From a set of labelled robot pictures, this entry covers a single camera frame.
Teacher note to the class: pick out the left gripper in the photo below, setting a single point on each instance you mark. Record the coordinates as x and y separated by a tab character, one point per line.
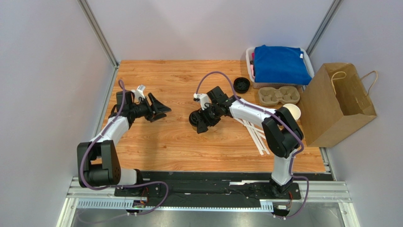
152	116

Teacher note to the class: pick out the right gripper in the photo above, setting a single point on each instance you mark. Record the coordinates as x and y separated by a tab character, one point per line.
207	117

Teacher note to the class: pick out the black plastic cup lid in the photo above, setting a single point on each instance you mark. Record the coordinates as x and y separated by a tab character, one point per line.
194	118

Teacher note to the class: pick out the cardboard cup carrier tray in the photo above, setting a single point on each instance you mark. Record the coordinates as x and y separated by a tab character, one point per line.
270	96

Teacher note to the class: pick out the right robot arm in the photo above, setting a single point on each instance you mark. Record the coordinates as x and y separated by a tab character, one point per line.
282	133

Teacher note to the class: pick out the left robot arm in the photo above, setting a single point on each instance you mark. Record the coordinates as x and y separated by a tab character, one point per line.
98	163

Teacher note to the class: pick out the white wrapped straw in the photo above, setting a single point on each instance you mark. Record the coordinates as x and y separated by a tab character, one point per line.
263	144
256	139
253	129

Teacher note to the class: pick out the stack of black lids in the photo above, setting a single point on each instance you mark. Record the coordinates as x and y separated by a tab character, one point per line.
241	85

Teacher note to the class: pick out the white plastic basket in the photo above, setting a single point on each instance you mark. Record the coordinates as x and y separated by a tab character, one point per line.
249	54

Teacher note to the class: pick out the blue folded cloth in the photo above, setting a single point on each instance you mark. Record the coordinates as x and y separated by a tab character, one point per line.
280	64

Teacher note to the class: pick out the brown paper bag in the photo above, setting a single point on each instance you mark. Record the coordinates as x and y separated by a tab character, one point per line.
334	105

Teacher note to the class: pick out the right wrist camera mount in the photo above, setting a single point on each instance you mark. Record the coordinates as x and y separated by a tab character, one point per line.
202	99

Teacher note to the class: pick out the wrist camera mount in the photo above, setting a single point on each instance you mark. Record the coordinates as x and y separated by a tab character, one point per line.
202	99
139	93

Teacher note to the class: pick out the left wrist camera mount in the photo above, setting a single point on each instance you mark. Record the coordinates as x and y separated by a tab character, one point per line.
139	93

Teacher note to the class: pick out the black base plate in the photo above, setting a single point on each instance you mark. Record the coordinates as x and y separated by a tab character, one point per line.
208	189

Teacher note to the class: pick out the aluminium frame rail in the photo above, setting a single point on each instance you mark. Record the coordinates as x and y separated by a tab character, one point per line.
325	202

